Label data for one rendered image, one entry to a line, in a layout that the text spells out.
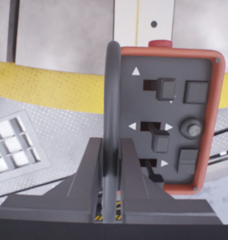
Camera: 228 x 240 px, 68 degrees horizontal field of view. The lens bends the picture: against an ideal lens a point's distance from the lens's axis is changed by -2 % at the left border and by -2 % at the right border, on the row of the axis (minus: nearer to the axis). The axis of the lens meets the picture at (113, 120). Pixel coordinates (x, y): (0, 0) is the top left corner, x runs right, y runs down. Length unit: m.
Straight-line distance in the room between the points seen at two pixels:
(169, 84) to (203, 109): 0.10
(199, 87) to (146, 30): 0.25
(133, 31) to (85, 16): 0.43
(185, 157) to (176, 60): 0.13
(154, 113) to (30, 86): 1.08
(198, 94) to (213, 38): 0.70
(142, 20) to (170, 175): 0.34
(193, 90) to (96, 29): 0.65
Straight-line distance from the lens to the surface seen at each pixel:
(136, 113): 0.23
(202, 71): 0.25
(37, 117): 1.27
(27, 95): 1.26
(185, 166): 0.27
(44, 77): 1.21
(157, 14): 0.46
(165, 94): 0.17
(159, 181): 0.21
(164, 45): 0.25
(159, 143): 0.18
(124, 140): 0.15
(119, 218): 1.16
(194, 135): 0.25
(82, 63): 0.82
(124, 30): 0.44
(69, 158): 1.31
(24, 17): 0.93
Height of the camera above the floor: 1.12
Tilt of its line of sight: 75 degrees down
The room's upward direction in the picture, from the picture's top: 179 degrees counter-clockwise
